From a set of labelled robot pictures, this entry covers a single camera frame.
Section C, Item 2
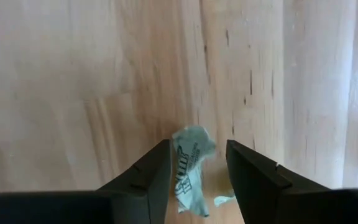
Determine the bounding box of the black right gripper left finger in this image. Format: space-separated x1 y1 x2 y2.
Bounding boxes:
0 139 172 224

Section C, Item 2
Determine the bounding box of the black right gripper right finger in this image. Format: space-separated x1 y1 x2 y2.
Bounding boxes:
226 139 358 224

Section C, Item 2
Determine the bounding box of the green truvia packet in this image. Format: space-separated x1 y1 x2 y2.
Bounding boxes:
172 124 218 218
213 190 237 208

